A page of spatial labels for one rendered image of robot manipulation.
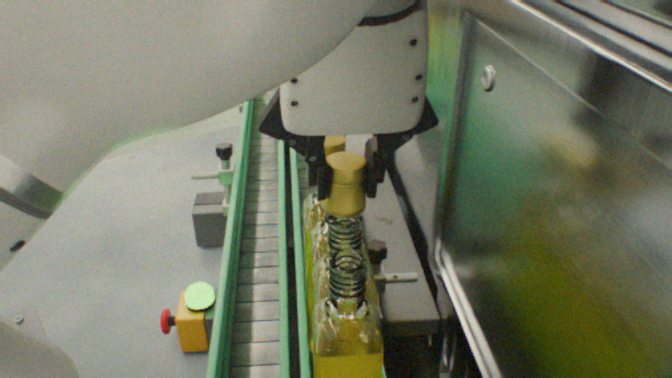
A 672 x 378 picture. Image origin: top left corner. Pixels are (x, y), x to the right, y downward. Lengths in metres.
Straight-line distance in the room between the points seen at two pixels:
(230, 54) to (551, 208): 0.26
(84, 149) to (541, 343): 0.33
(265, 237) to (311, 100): 0.55
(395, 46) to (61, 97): 0.22
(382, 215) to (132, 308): 0.46
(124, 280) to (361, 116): 0.77
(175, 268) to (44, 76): 0.91
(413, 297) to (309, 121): 0.45
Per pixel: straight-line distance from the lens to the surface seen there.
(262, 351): 0.71
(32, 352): 0.24
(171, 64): 0.17
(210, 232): 1.08
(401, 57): 0.36
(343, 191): 0.43
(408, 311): 0.76
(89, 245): 1.19
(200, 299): 0.84
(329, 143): 0.55
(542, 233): 0.40
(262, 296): 0.78
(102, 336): 0.98
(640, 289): 0.31
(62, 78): 0.18
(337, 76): 0.36
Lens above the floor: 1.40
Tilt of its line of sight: 31 degrees down
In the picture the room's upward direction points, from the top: straight up
